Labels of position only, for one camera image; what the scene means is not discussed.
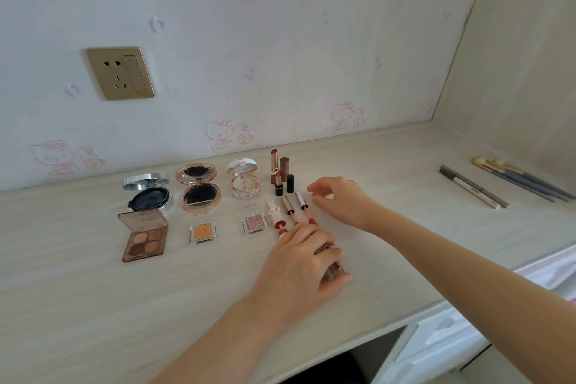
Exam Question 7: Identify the grey eyebrow pencil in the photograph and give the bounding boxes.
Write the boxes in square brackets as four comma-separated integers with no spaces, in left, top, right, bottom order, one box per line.
[440,164,510,209]

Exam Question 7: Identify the orange single eyeshadow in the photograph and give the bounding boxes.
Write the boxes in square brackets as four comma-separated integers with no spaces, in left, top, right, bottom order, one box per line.
[188,221,218,245]

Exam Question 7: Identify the person's left forearm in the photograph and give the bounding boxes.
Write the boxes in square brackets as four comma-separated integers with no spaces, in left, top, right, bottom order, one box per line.
[151,301,275,384]

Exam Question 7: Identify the rose gold brown lipstick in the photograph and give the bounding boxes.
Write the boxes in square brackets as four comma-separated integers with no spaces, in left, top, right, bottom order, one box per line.
[269,148,281,185]

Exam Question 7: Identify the silver wand cap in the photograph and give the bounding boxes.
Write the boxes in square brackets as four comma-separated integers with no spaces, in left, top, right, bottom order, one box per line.
[295,191,318,226]

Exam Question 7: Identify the white grey eyeliner pen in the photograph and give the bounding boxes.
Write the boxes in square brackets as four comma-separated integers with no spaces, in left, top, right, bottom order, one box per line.
[451,176,502,211]

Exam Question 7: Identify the gold wall socket plate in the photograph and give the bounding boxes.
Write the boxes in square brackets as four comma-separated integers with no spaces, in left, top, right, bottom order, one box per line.
[86,46,157,101]

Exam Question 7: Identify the brown eyeshadow quad palette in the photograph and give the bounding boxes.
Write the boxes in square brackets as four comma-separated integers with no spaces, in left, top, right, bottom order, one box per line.
[118,209,170,263]

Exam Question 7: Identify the person's right forearm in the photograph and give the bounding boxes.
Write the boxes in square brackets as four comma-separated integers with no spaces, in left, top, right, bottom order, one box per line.
[368,208,576,384]

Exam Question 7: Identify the person's left hand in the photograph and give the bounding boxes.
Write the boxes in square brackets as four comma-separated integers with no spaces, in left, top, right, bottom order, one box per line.
[245,222,353,331]

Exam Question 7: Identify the silver round cushion compact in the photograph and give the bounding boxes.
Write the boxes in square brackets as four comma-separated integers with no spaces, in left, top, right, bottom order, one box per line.
[122,173,175,216]

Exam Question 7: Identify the light wooden side panel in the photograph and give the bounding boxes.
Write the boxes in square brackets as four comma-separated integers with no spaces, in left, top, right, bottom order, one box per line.
[431,0,576,191]

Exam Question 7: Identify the white round blush compact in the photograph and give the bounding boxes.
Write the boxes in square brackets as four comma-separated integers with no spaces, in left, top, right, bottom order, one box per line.
[226,157,262,200]

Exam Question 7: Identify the rose gold floral compact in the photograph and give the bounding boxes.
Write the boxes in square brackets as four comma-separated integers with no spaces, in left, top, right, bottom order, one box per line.
[175,162,223,214]

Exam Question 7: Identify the pink glitter single eyeshadow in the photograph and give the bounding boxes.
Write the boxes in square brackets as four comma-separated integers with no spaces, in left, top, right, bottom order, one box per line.
[241,213,269,235]

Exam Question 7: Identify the person's right hand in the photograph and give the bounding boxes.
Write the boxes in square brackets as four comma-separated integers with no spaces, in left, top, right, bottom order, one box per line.
[307,176,384,234]

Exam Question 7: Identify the set of makeup brushes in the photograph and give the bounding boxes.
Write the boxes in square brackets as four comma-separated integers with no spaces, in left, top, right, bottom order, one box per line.
[479,163,557,203]

